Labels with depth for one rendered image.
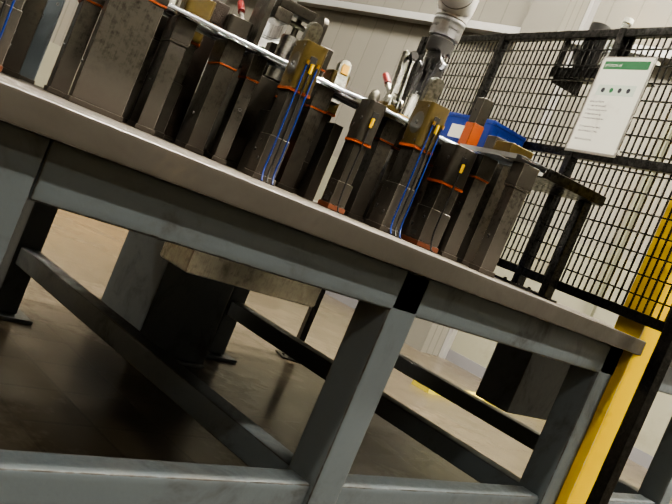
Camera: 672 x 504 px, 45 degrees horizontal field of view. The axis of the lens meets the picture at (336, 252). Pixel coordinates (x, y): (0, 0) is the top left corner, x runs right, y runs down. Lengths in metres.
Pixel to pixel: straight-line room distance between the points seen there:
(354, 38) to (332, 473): 6.35
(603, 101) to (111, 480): 1.86
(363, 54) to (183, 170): 6.45
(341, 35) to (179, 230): 6.71
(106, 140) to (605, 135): 1.79
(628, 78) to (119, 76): 1.47
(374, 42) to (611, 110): 5.03
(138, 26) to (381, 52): 5.57
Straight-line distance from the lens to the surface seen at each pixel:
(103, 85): 1.87
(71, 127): 1.00
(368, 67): 7.38
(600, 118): 2.60
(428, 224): 2.14
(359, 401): 1.52
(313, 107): 2.15
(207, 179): 1.10
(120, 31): 1.88
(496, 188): 2.31
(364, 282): 1.40
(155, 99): 2.04
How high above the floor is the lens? 0.72
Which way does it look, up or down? 3 degrees down
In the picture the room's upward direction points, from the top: 23 degrees clockwise
